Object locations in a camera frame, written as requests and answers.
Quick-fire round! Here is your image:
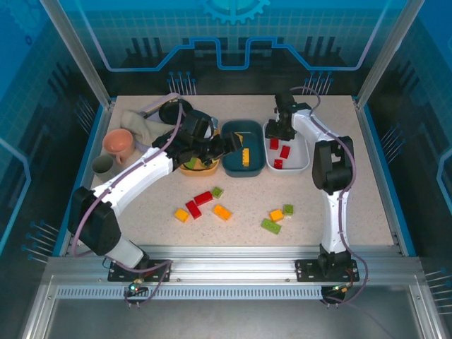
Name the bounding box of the long orange lego brick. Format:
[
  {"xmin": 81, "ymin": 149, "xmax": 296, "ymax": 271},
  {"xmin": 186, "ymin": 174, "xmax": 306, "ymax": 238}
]
[{"xmin": 213, "ymin": 204, "xmax": 233, "ymax": 222}]

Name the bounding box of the yellow plastic container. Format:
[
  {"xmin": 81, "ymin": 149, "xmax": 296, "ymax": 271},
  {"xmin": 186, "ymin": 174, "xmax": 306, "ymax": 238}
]
[{"xmin": 178, "ymin": 123, "xmax": 220, "ymax": 177}]

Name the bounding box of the white plastic container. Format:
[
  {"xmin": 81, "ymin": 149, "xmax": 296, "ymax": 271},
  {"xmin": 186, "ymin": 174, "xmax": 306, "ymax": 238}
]
[{"xmin": 263, "ymin": 119, "xmax": 311, "ymax": 173}]

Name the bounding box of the dark teal plastic container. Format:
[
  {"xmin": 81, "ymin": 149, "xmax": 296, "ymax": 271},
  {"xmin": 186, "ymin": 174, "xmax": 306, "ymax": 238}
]
[{"xmin": 221, "ymin": 119, "xmax": 266, "ymax": 178}]

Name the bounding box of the black round pan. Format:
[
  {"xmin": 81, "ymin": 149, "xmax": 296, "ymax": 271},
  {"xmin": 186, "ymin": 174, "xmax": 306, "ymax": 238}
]
[{"xmin": 157, "ymin": 100, "xmax": 194, "ymax": 125}]

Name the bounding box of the tan wooden utensil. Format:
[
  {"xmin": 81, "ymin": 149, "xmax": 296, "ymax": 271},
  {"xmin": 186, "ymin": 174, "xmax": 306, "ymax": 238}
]
[{"xmin": 145, "ymin": 100, "xmax": 177, "ymax": 117}]

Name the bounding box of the lilac tray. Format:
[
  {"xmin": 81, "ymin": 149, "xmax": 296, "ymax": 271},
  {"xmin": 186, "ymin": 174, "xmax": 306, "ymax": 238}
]
[{"xmin": 141, "ymin": 93, "xmax": 182, "ymax": 119}]

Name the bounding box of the beige cloth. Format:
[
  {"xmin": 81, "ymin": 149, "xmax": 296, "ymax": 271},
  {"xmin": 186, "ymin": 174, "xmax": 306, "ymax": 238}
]
[{"xmin": 119, "ymin": 109, "xmax": 167, "ymax": 144}]

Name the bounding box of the pink ceramic mug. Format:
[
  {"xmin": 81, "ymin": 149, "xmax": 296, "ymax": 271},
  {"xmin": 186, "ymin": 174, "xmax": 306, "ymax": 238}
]
[{"xmin": 102, "ymin": 128, "xmax": 137, "ymax": 165}]

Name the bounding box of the grey cup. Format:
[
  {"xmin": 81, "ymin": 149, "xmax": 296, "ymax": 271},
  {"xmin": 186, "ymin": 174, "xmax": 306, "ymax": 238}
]
[{"xmin": 92, "ymin": 155, "xmax": 116, "ymax": 176}]

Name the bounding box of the aluminium frame beam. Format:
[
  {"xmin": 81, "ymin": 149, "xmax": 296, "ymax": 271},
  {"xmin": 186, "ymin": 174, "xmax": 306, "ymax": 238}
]
[{"xmin": 45, "ymin": 245, "xmax": 424, "ymax": 283}]

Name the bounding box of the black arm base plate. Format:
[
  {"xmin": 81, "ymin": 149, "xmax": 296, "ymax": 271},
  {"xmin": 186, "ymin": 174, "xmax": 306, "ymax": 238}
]
[
  {"xmin": 107, "ymin": 259, "xmax": 172, "ymax": 283},
  {"xmin": 295, "ymin": 258, "xmax": 360, "ymax": 283}
]

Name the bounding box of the aluminium frame post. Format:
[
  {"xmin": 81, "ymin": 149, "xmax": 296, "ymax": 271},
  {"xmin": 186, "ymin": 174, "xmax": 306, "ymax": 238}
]
[
  {"xmin": 355, "ymin": 0, "xmax": 416, "ymax": 107},
  {"xmin": 38, "ymin": 0, "xmax": 116, "ymax": 109}
]

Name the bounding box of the slotted aluminium cable duct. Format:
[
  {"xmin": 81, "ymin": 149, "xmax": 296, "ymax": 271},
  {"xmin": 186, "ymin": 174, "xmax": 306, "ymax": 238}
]
[{"xmin": 56, "ymin": 286, "xmax": 324, "ymax": 300}]

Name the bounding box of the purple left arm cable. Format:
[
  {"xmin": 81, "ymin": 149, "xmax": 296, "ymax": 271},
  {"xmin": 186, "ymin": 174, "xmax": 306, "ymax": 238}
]
[{"xmin": 70, "ymin": 100, "xmax": 184, "ymax": 261}]

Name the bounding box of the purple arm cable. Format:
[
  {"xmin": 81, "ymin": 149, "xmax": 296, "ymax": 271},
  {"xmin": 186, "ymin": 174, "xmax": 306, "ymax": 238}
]
[
  {"xmin": 70, "ymin": 100, "xmax": 184, "ymax": 261},
  {"xmin": 289, "ymin": 85, "xmax": 370, "ymax": 307}
]

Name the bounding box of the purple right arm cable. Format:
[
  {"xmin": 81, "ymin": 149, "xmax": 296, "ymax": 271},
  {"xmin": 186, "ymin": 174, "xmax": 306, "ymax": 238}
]
[{"xmin": 289, "ymin": 85, "xmax": 370, "ymax": 307}]

